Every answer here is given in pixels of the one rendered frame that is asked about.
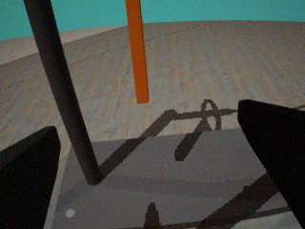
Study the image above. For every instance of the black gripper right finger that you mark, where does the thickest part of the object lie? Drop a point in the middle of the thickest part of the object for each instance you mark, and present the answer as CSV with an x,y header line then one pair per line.
x,y
277,136

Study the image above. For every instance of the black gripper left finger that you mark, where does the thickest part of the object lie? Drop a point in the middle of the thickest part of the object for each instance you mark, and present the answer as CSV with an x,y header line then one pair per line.
x,y
27,173

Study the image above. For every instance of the orange handle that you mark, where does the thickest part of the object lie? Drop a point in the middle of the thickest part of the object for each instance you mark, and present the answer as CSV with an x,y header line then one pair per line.
x,y
137,47

